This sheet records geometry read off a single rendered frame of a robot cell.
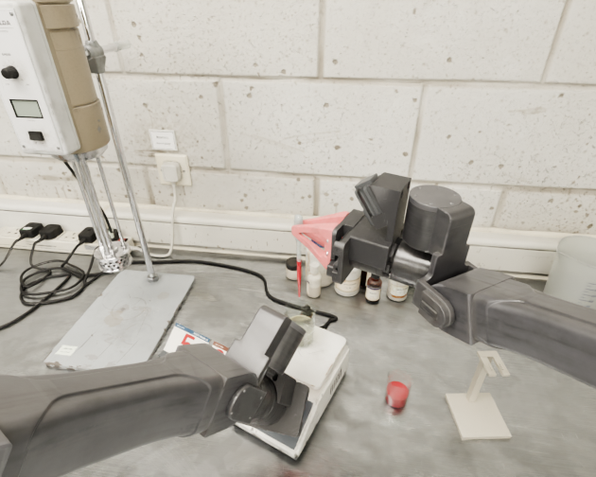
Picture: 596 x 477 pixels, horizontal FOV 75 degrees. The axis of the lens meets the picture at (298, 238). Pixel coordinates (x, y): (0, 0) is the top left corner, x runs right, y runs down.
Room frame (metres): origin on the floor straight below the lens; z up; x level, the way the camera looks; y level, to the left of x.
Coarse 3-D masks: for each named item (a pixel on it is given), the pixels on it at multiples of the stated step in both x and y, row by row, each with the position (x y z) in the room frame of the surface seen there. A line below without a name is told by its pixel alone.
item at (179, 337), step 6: (174, 330) 0.55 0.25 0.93; (180, 330) 0.55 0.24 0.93; (174, 336) 0.54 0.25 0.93; (180, 336) 0.54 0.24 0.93; (186, 336) 0.54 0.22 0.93; (192, 336) 0.54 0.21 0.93; (168, 342) 0.54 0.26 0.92; (174, 342) 0.54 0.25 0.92; (180, 342) 0.53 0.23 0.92; (186, 342) 0.53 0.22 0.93; (192, 342) 0.53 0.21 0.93; (198, 342) 0.52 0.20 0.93; (204, 342) 0.52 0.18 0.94; (168, 348) 0.53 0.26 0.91; (174, 348) 0.52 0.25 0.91
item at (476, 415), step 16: (480, 352) 0.42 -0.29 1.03; (496, 352) 0.42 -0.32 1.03; (480, 368) 0.41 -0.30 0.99; (480, 384) 0.41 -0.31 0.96; (448, 400) 0.41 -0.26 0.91; (464, 400) 0.41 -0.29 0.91; (480, 400) 0.41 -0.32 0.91; (464, 416) 0.38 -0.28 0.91; (480, 416) 0.38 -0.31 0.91; (496, 416) 0.38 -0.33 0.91; (464, 432) 0.36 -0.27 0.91; (480, 432) 0.36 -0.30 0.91; (496, 432) 0.36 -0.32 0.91
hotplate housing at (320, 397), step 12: (348, 348) 0.48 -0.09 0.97; (348, 360) 0.48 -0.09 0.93; (336, 372) 0.43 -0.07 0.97; (324, 384) 0.40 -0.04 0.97; (336, 384) 0.43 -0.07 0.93; (312, 396) 0.38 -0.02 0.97; (324, 396) 0.39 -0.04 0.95; (312, 408) 0.36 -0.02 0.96; (324, 408) 0.39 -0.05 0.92; (312, 420) 0.35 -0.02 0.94; (252, 432) 0.35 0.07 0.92; (276, 444) 0.33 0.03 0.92; (300, 444) 0.32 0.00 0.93
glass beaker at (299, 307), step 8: (288, 304) 0.50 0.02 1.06; (296, 304) 0.50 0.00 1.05; (304, 304) 0.50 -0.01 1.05; (312, 304) 0.50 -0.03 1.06; (288, 312) 0.49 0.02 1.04; (296, 312) 0.50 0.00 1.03; (304, 312) 0.50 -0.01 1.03; (312, 312) 0.49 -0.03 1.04; (304, 320) 0.46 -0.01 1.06; (312, 320) 0.47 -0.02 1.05; (304, 328) 0.46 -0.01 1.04; (312, 328) 0.47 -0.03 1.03; (304, 336) 0.46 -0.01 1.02; (312, 336) 0.47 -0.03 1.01; (304, 344) 0.46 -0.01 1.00
